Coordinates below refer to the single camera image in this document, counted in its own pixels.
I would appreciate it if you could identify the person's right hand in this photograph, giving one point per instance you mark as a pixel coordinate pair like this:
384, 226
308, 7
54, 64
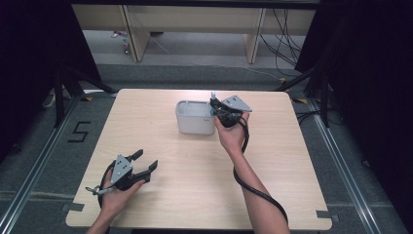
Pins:
232, 135

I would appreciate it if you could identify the beige wooden desk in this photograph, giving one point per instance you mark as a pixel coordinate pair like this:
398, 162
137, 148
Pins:
195, 21

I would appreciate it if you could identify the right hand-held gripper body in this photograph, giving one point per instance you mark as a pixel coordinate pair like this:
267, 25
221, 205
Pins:
232, 112

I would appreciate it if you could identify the small colourful floor clutter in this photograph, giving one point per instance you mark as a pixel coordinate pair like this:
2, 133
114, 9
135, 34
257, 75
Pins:
125, 45

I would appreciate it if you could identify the dark curtain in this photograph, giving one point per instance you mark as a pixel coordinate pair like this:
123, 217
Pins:
29, 65
373, 81

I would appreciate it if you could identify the person's left hand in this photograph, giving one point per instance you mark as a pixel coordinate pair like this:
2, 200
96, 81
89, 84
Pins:
115, 200

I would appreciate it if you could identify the white plastic container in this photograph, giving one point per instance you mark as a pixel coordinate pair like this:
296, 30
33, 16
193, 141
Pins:
195, 120

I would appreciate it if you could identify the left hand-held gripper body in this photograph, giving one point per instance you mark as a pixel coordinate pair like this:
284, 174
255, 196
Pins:
122, 175

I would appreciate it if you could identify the yellow black floor tape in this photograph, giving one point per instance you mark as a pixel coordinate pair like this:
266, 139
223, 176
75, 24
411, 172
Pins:
86, 98
300, 100

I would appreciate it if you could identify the metal floor rail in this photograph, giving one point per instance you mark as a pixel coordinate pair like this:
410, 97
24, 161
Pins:
39, 162
344, 169

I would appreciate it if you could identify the black metal stand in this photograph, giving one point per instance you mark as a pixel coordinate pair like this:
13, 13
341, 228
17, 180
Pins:
324, 97
59, 97

